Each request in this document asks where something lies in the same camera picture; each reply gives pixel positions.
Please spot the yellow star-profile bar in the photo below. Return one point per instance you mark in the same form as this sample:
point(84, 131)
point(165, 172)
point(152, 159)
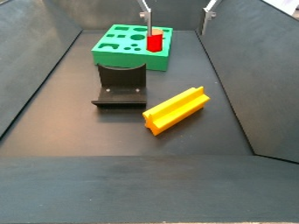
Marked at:
point(172, 111)

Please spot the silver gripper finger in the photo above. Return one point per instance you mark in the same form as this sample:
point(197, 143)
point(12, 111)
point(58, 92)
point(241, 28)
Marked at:
point(209, 14)
point(146, 14)

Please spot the green foam shape board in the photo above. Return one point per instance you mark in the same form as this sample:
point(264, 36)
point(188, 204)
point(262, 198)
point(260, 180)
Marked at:
point(122, 48)

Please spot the black curved fixture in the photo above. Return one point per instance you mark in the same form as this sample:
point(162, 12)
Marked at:
point(122, 86)

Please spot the red hexagonal peg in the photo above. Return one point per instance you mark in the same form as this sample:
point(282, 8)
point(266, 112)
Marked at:
point(156, 41)

